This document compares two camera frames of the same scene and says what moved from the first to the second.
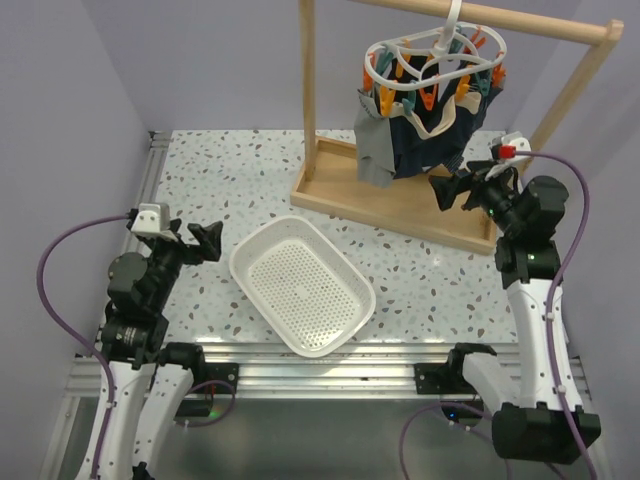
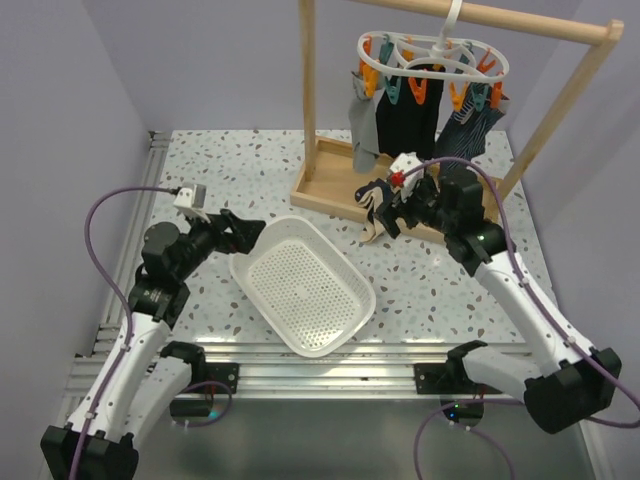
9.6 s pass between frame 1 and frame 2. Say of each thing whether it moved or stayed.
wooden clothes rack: stayed
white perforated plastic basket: stayed
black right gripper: moved
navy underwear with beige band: moved
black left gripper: moved
